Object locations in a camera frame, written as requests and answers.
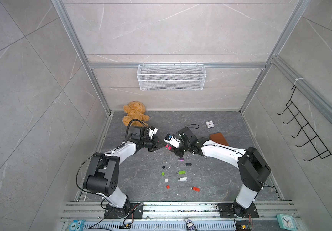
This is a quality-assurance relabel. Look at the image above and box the small square pink-white packet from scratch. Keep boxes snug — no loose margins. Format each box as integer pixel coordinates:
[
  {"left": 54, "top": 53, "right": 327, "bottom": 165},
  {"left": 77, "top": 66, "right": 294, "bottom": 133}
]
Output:
[{"left": 205, "top": 121, "right": 215, "bottom": 129}]

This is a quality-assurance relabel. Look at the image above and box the red usb drive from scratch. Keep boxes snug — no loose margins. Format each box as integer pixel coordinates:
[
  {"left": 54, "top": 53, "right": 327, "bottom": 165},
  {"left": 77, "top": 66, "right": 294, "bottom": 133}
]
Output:
[{"left": 191, "top": 186, "right": 200, "bottom": 192}]

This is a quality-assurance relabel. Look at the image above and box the brown teddy bear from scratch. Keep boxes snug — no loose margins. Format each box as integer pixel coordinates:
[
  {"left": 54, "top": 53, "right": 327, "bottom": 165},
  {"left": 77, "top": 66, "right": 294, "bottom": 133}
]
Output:
[{"left": 122, "top": 101, "right": 150, "bottom": 127}]

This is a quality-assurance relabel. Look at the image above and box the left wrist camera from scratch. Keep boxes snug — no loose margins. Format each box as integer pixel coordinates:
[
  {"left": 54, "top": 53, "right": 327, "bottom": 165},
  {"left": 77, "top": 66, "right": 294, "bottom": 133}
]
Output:
[{"left": 148, "top": 126, "right": 158, "bottom": 139}]

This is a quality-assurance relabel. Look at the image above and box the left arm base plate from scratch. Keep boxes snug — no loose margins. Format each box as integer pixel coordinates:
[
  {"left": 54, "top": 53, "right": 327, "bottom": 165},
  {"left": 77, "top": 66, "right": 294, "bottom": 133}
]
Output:
[{"left": 104, "top": 202, "right": 144, "bottom": 219}]

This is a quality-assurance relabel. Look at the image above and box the black wire hook rack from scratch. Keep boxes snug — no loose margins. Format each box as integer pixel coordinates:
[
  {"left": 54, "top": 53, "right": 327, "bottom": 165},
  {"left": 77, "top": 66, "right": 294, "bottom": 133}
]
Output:
[{"left": 277, "top": 86, "right": 332, "bottom": 162}]

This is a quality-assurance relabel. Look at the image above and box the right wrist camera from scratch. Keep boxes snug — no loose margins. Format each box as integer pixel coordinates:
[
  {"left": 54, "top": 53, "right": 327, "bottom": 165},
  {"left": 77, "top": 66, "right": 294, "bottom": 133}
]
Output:
[{"left": 164, "top": 134, "right": 181, "bottom": 149}]

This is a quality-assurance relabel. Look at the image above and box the small purple toy figure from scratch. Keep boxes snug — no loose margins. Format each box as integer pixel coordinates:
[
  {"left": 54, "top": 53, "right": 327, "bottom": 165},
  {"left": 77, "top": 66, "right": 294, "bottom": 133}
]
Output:
[{"left": 185, "top": 218, "right": 198, "bottom": 231}]

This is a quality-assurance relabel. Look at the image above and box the teal alarm clock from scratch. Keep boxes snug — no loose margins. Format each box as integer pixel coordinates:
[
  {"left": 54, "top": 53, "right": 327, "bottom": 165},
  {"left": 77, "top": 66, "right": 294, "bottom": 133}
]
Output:
[{"left": 277, "top": 214, "right": 298, "bottom": 231}]

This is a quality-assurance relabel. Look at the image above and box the blue cartoon alarm clock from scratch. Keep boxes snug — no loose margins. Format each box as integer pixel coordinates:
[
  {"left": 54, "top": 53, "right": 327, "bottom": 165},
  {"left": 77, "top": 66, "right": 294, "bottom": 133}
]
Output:
[{"left": 66, "top": 220, "right": 85, "bottom": 231}]

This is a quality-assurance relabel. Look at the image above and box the white wire mesh basket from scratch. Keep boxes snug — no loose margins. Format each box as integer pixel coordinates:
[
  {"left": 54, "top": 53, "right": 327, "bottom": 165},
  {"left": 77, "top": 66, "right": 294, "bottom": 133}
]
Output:
[{"left": 137, "top": 64, "right": 206, "bottom": 91}]

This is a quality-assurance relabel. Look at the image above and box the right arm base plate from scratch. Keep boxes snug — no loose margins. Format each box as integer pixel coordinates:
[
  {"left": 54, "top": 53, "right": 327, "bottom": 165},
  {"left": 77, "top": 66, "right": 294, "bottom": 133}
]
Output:
[{"left": 217, "top": 202, "right": 259, "bottom": 218}]

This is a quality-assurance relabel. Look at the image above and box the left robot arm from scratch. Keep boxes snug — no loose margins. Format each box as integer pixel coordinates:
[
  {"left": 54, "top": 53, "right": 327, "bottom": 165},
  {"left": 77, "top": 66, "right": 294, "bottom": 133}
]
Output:
[{"left": 76, "top": 119, "right": 166, "bottom": 209}]

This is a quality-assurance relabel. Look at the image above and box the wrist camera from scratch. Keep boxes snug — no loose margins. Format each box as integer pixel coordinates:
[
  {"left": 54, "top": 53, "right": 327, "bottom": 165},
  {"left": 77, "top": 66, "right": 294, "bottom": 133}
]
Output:
[
  {"left": 148, "top": 126, "right": 158, "bottom": 139},
  {"left": 164, "top": 134, "right": 181, "bottom": 149}
]

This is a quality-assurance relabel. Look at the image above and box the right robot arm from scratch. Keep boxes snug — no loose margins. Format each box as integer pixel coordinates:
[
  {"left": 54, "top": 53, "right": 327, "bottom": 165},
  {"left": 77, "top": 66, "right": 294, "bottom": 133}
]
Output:
[{"left": 165, "top": 127, "right": 271, "bottom": 215}]

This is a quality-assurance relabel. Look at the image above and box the green usb drive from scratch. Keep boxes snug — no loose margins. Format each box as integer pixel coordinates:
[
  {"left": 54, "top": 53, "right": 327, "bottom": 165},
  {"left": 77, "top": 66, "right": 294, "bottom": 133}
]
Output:
[{"left": 178, "top": 170, "right": 186, "bottom": 175}]

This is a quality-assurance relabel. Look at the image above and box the brown leather wallet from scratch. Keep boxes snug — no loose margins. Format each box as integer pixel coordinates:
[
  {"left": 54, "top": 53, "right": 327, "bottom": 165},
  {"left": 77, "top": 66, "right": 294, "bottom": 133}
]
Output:
[{"left": 209, "top": 132, "right": 229, "bottom": 146}]

